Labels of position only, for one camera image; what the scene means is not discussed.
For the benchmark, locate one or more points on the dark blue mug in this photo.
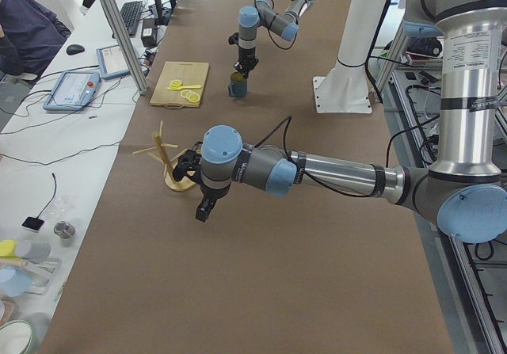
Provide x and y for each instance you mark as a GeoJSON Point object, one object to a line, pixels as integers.
{"type": "Point", "coordinates": [237, 87]}

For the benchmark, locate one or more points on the wooden cup storage rack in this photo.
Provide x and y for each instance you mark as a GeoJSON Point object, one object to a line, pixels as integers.
{"type": "Point", "coordinates": [159, 153]}

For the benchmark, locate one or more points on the small metal cup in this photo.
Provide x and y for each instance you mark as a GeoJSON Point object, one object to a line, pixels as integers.
{"type": "Point", "coordinates": [65, 231]}

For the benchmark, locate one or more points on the grey cup lying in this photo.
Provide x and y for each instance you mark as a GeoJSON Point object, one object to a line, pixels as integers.
{"type": "Point", "coordinates": [33, 251]}

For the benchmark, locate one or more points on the yellow cup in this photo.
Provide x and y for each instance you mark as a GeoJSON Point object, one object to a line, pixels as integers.
{"type": "Point", "coordinates": [7, 248]}

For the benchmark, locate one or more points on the light blue cup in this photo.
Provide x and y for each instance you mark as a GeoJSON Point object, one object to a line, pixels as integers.
{"type": "Point", "coordinates": [14, 281]}

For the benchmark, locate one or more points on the yellow plastic knife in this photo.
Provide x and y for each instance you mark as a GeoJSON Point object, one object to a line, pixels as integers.
{"type": "Point", "coordinates": [187, 87]}

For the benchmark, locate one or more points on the overlapping lemon slices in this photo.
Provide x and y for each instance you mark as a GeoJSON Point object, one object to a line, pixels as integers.
{"type": "Point", "coordinates": [190, 96]}

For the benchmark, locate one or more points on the wooden cutting board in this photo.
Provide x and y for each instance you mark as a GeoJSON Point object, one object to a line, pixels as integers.
{"type": "Point", "coordinates": [191, 73]}

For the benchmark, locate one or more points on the single lemon slice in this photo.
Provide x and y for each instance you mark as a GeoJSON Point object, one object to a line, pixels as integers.
{"type": "Point", "coordinates": [175, 84]}

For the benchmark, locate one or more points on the black power adapter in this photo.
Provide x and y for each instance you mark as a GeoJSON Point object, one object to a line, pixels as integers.
{"type": "Point", "coordinates": [149, 33]}

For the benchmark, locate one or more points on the black keyboard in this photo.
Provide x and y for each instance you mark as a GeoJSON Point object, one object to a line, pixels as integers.
{"type": "Point", "coordinates": [131, 13]}

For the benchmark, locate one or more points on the far blue teach pendant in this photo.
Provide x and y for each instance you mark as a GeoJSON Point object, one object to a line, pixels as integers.
{"type": "Point", "coordinates": [111, 62]}

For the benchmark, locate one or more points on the blue teach pendant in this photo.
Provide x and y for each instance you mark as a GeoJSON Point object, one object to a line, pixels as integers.
{"type": "Point", "coordinates": [73, 91]}
{"type": "Point", "coordinates": [111, 62]}

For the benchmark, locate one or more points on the small black square device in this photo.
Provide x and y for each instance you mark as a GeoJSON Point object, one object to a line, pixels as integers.
{"type": "Point", "coordinates": [33, 223]}

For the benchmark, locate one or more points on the near blue teach pendant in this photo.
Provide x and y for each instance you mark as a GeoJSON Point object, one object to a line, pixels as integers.
{"type": "Point", "coordinates": [73, 91]}

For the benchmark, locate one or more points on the black computer mouse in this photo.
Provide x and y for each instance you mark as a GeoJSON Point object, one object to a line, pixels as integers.
{"type": "Point", "coordinates": [74, 49]}

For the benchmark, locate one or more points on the person in dark sweater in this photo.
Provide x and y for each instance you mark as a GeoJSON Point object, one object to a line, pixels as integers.
{"type": "Point", "coordinates": [31, 36]}

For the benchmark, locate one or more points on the green rimmed bowl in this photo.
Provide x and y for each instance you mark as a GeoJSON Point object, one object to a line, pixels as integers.
{"type": "Point", "coordinates": [17, 337]}

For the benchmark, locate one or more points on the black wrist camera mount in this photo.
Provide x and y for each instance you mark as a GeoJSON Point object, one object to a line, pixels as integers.
{"type": "Point", "coordinates": [188, 165]}

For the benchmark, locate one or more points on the white pedestal column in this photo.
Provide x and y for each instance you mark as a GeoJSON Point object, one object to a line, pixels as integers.
{"type": "Point", "coordinates": [345, 88]}

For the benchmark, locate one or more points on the aluminium frame post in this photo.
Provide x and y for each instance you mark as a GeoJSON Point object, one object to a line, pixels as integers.
{"type": "Point", "coordinates": [119, 30]}

